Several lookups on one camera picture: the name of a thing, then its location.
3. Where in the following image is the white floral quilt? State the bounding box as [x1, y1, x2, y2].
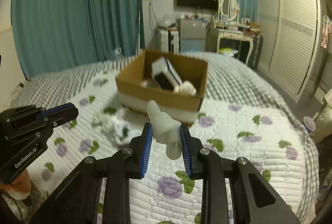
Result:
[28, 79, 318, 223]

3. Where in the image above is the white suitcase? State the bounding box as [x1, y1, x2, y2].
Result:
[157, 29, 180, 54]

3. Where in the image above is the large teal curtain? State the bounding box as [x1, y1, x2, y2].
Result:
[11, 0, 145, 79]

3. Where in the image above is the open cardboard box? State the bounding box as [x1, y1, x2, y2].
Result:
[115, 50, 208, 125]

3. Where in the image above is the oval vanity mirror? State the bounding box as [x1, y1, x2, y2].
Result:
[219, 0, 239, 22]

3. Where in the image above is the hand holding left gripper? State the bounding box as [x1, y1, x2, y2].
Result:
[1, 169, 31, 200]

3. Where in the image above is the grey mini fridge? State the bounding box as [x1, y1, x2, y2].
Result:
[179, 19, 206, 53]

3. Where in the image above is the white sliding wardrobe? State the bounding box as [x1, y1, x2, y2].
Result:
[258, 0, 321, 102]

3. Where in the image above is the drink cup with straw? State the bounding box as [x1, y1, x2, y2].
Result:
[303, 113, 318, 134]

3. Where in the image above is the small white soft toy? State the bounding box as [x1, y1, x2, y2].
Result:
[92, 107, 141, 146]

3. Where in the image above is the clear water jug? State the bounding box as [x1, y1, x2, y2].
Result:
[114, 47, 123, 60]

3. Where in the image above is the dark suitcase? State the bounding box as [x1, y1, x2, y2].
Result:
[248, 35, 263, 70]

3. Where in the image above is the grey checkered bedsheet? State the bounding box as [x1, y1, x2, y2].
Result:
[10, 51, 322, 214]

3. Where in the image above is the white plush toy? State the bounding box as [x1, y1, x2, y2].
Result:
[146, 100, 182, 160]

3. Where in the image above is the white dressing table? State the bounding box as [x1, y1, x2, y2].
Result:
[205, 26, 254, 66]

